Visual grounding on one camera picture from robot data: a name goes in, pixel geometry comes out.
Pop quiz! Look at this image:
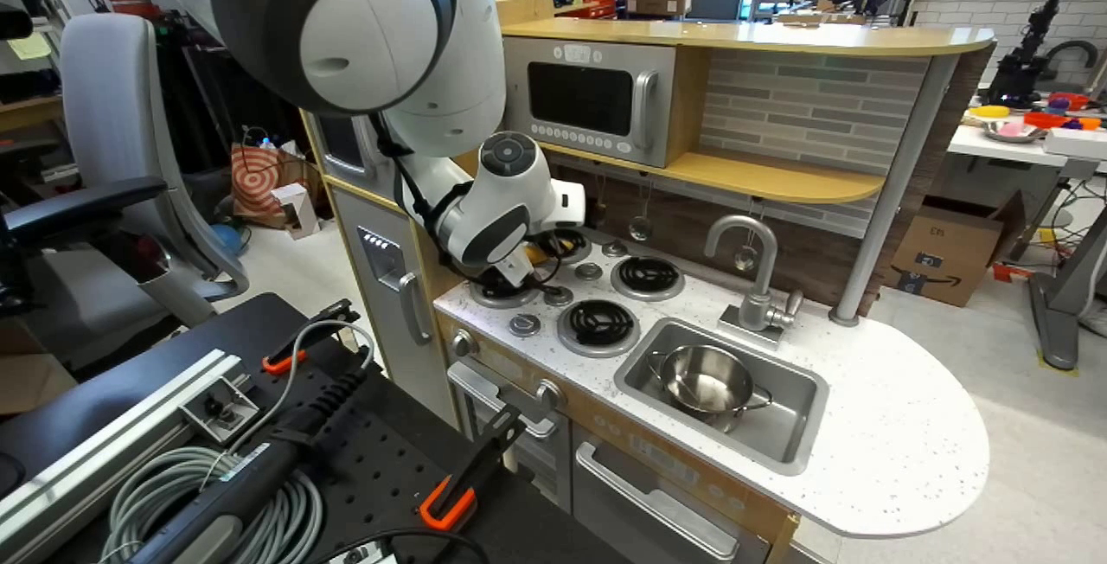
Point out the steel pot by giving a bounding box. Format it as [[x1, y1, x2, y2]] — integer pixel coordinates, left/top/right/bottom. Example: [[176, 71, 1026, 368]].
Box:
[[648, 343, 774, 420]]

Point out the sink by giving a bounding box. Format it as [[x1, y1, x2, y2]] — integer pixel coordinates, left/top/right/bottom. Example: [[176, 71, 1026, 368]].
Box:
[[613, 317, 830, 477]]

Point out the burner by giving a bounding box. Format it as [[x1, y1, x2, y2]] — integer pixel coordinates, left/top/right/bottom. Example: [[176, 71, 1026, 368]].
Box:
[[538, 229, 594, 267], [556, 298, 642, 359], [467, 277, 542, 311], [610, 254, 687, 303]]

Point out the fridge door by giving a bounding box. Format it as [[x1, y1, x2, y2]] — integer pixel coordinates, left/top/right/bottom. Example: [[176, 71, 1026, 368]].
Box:
[[327, 182, 461, 428]]

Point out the hanging steel ladle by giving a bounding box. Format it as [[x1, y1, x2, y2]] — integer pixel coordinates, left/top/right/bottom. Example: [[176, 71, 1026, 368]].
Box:
[[628, 178, 655, 243], [734, 199, 763, 273]]

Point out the oven door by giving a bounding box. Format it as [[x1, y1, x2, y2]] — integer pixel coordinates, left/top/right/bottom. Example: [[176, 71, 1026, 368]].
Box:
[[446, 355, 573, 515]]

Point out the microwave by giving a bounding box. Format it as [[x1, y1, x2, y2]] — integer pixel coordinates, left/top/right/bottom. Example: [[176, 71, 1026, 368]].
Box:
[[502, 35, 678, 170]]

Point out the black and orange clamp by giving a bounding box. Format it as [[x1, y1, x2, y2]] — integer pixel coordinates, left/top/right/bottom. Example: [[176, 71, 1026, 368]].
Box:
[[262, 298, 362, 376], [419, 403, 529, 532]]

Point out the microwave door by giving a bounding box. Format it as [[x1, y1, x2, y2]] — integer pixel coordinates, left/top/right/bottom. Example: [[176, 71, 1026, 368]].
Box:
[[505, 38, 660, 160]]

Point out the freezer door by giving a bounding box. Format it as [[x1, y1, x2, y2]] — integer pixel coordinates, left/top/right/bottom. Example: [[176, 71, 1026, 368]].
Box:
[[304, 112, 383, 182]]

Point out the small white box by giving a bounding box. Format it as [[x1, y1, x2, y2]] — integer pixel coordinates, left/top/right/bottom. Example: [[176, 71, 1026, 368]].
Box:
[[271, 183, 322, 241]]

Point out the tap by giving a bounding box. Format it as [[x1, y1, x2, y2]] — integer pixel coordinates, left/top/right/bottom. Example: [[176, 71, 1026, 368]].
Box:
[[702, 215, 806, 343]]

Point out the paper bag with red rings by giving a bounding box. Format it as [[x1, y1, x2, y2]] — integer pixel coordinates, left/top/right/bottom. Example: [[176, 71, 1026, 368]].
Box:
[[230, 141, 288, 224]]

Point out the dishwasher door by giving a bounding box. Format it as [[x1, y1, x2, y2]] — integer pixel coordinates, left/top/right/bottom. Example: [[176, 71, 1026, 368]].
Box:
[[570, 424, 772, 564]]

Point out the blue ball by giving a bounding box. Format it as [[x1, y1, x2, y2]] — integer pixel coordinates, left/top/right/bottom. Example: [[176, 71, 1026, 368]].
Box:
[[210, 222, 248, 259]]

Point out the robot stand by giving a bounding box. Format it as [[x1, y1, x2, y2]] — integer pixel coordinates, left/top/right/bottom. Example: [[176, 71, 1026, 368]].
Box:
[[0, 292, 625, 564]]

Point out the office chair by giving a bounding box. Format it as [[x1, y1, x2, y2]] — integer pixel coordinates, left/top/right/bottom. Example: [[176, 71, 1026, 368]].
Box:
[[0, 13, 253, 375]]

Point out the toy kitchen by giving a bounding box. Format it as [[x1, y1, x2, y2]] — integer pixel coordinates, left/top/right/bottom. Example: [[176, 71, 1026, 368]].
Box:
[[298, 0, 997, 564]]

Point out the large cardboard box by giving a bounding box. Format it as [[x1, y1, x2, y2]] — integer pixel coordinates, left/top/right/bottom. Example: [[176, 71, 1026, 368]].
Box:
[[889, 190, 1027, 308]]

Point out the white desk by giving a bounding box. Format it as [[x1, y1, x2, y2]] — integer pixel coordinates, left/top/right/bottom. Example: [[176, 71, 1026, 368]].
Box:
[[946, 111, 1107, 372]]

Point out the steel bowl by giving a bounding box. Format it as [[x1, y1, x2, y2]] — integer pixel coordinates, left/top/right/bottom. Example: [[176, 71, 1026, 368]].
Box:
[[981, 119, 1048, 144]]

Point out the fridge door handle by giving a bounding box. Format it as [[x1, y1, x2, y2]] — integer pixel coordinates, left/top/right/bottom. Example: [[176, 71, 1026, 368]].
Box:
[[397, 272, 432, 348]]

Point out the oven door handle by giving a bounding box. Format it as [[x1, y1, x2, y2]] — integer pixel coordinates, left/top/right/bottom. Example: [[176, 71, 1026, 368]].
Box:
[[446, 362, 560, 441]]

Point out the microwave door handle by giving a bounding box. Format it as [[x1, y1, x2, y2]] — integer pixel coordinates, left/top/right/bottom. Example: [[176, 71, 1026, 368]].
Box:
[[630, 70, 659, 151]]

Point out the black cable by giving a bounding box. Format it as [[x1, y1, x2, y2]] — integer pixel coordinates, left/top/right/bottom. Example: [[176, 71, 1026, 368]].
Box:
[[310, 529, 490, 564]]

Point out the dishwasher door handle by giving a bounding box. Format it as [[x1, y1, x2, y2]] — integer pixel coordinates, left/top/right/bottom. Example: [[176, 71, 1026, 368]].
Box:
[[575, 442, 741, 561]]

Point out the coil of grey cable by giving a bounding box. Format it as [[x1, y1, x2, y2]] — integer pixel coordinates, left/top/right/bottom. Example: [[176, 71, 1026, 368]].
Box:
[[98, 319, 378, 564]]

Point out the aluminium rail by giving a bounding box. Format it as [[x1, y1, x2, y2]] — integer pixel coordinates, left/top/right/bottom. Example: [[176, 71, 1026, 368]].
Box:
[[0, 348, 262, 564]]

